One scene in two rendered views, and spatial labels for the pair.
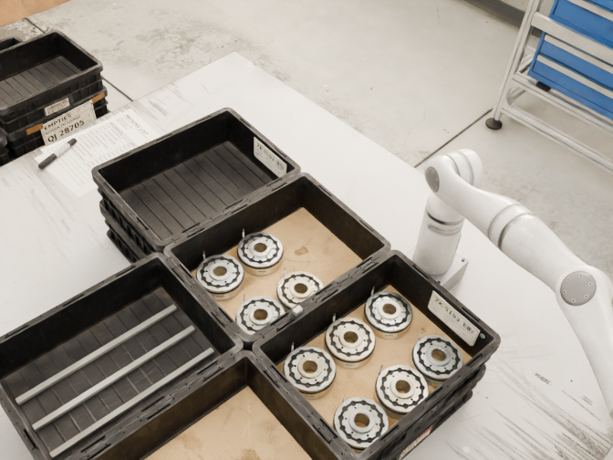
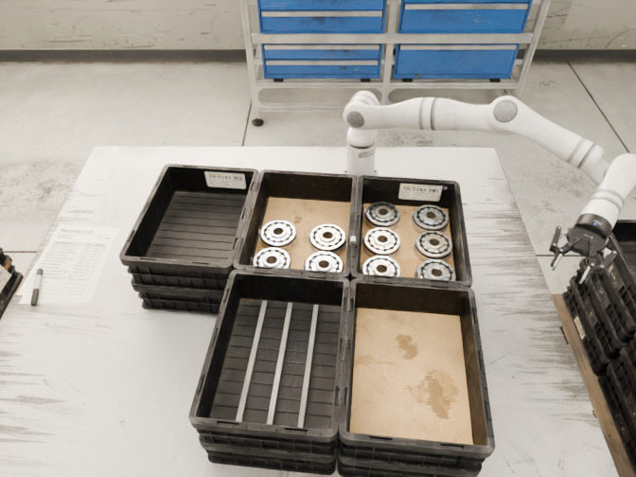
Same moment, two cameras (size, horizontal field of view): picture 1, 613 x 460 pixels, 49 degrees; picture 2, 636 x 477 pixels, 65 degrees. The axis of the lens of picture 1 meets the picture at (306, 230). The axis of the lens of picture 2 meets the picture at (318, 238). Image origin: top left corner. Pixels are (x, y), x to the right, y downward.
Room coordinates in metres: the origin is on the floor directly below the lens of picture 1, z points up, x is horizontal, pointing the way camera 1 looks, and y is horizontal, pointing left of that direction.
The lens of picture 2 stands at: (0.12, 0.64, 1.89)
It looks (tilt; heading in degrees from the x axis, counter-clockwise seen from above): 47 degrees down; 321
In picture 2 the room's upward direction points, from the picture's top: 1 degrees counter-clockwise
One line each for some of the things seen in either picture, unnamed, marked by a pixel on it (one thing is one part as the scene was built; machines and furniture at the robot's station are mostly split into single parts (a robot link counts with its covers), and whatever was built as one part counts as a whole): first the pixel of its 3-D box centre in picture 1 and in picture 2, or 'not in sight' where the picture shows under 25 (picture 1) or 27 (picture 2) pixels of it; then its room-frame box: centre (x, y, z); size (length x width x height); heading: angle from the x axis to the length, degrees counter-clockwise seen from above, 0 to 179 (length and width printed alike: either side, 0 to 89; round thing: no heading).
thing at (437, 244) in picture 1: (438, 236); (361, 162); (1.07, -0.31, 0.85); 0.09 x 0.09 x 0.17; 42
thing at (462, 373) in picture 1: (378, 346); (409, 227); (0.71, -0.16, 0.92); 0.40 x 0.30 x 0.02; 135
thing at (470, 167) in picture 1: (452, 186); (362, 120); (1.07, -0.31, 1.01); 0.09 x 0.09 x 0.17; 28
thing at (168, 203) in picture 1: (199, 188); (198, 225); (1.14, 0.27, 0.87); 0.40 x 0.30 x 0.11; 135
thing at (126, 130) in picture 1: (103, 148); (70, 261); (1.42, 0.60, 0.70); 0.33 x 0.23 x 0.01; 140
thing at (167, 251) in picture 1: (279, 251); (300, 220); (0.93, 0.05, 0.92); 0.40 x 0.30 x 0.02; 135
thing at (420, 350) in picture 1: (438, 357); (431, 217); (0.74, -0.29, 0.86); 0.10 x 0.10 x 0.01
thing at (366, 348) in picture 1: (350, 339); (382, 240); (0.76, -0.11, 0.86); 0.10 x 0.10 x 0.01
